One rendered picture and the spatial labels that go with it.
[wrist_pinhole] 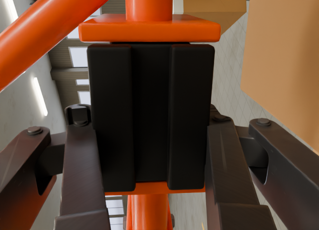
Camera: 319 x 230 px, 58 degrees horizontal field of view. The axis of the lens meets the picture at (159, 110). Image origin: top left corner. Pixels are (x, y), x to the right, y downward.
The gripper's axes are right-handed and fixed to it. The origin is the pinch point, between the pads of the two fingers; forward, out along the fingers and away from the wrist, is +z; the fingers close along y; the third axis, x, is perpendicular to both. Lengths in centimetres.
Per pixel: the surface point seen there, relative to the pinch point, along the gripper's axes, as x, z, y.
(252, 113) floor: -108, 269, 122
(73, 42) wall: -103, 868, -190
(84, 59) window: -159, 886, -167
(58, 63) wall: -170, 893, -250
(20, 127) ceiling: -259, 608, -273
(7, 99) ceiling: -180, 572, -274
